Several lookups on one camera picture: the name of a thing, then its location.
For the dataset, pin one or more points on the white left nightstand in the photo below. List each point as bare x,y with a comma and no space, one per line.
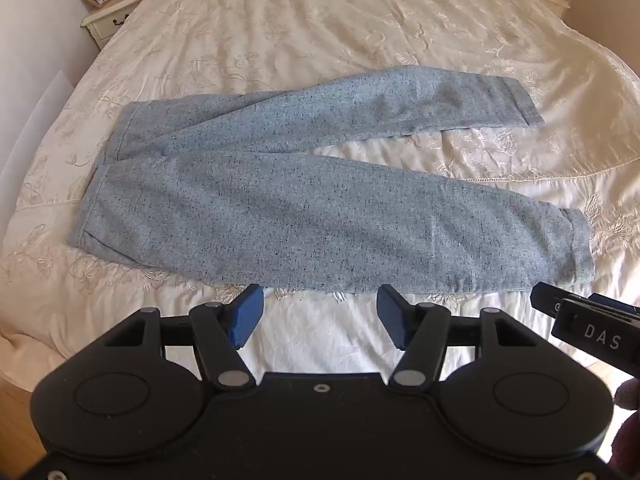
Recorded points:
103,24

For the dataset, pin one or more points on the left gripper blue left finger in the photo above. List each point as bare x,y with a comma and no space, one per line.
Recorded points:
243,314

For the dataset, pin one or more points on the grey speckled pants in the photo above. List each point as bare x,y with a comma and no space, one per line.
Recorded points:
233,188

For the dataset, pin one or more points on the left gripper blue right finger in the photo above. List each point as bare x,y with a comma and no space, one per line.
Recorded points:
396,315

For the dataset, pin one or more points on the right hand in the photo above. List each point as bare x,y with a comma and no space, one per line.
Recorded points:
625,446

